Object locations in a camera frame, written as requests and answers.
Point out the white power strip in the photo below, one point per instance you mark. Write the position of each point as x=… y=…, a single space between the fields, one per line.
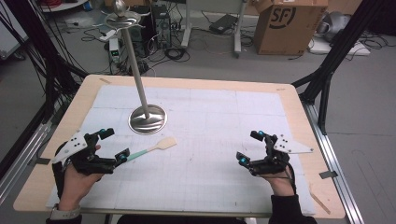
x=108 y=35

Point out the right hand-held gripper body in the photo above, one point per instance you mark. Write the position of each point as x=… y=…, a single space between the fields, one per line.
x=272 y=165

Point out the brown cardboard box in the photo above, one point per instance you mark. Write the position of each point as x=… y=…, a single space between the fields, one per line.
x=286 y=28

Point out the grey round appliance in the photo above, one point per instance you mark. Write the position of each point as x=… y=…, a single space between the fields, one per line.
x=334 y=25

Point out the grey wrist watch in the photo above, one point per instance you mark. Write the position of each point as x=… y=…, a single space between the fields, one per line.
x=65 y=214

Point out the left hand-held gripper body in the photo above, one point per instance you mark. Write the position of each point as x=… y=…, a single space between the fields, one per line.
x=88 y=161

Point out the tall steel utensil stand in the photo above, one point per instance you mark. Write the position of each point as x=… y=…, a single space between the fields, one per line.
x=148 y=119

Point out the aluminium rail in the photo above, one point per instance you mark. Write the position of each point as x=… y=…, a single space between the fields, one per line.
x=21 y=161
x=333 y=161

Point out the person's right hand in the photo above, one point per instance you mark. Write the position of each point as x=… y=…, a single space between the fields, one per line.
x=281 y=185

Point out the white metal stand leg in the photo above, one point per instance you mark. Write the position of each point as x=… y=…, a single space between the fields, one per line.
x=186 y=28
x=238 y=37

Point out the white flat board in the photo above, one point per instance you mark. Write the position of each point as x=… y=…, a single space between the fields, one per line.
x=323 y=48

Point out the grey tape piece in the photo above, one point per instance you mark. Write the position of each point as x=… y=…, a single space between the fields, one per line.
x=328 y=174
x=43 y=161

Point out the black metal frame strut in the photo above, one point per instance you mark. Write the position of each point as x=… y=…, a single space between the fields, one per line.
x=336 y=53

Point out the white round table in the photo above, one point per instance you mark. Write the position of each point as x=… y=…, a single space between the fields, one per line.
x=62 y=6

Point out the flat black device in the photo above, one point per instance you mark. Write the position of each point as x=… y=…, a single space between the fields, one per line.
x=223 y=23

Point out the white box with green display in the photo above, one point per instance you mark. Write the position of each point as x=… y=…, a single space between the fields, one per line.
x=114 y=49

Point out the person's left hand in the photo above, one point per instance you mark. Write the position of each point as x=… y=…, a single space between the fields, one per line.
x=76 y=188

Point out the long tan tape strip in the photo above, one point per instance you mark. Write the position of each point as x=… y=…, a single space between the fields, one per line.
x=320 y=202

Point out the white grid mat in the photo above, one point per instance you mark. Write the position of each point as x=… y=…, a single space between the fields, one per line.
x=202 y=155

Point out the black computer tower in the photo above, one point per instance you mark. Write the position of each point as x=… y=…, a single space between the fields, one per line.
x=162 y=26

